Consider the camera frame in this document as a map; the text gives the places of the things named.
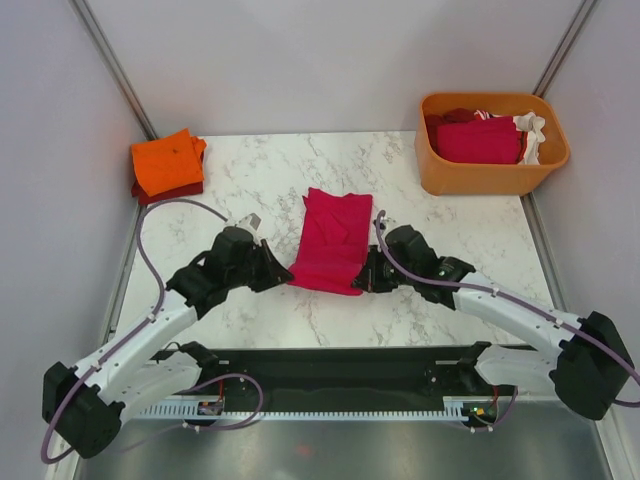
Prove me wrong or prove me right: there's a white slotted cable duct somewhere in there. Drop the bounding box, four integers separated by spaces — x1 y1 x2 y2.
134 397 496 421

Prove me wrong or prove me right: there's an orange plastic basket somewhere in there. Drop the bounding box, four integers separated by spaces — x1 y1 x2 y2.
414 92 570 196

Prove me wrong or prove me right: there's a right aluminium corner post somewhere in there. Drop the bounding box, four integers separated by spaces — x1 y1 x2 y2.
532 0 601 98

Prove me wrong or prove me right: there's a folded orange t-shirt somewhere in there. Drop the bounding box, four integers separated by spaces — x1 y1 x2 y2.
129 128 208 197

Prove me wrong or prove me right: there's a white t-shirt red print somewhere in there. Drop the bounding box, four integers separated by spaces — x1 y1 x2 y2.
473 109 546 165

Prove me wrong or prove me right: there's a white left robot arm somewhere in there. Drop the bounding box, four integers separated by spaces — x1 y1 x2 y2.
42 226 294 459

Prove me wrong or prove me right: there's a left aluminium corner post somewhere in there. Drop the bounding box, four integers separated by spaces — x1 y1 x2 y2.
69 0 158 140

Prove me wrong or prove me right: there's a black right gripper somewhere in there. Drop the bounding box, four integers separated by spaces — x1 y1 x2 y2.
353 244 418 293

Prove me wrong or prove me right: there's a crimson pink t-shirt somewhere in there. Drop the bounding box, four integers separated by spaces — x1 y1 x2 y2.
289 188 373 296

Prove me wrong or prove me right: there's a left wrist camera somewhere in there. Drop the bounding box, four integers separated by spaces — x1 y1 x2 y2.
235 213 261 243

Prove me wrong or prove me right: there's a dark red garment in basket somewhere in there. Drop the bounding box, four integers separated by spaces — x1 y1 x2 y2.
425 108 476 129

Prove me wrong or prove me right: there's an aluminium extrusion rail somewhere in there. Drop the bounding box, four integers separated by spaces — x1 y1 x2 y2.
560 323 585 361

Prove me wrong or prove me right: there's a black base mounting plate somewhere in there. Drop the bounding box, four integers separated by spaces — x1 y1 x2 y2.
153 342 514 411

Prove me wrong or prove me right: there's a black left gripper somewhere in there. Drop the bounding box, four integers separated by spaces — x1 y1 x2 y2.
226 239 293 293

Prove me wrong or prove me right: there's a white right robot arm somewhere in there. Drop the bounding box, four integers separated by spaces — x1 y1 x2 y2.
354 218 639 420

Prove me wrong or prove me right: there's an aluminium corner post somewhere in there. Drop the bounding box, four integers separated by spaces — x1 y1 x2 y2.
532 0 601 98
69 0 158 140

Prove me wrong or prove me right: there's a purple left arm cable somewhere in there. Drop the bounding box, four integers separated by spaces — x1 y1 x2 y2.
39 198 265 465

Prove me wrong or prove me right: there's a crimson t-shirt in basket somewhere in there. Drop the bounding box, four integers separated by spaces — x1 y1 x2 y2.
434 118 521 165

